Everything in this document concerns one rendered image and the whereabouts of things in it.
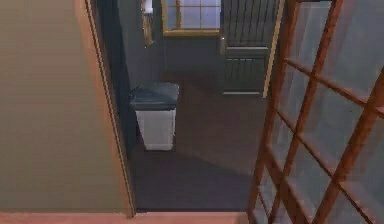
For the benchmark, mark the white bin with dark lid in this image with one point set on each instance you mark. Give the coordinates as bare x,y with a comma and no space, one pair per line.
156,126

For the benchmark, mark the dark slatted door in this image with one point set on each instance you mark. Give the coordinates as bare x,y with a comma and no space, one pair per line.
248,50

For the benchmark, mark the yellow framed window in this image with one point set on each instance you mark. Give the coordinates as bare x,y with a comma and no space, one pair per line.
192,16

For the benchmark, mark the brown lattice glass door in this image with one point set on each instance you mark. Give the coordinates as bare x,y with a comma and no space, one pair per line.
320,126

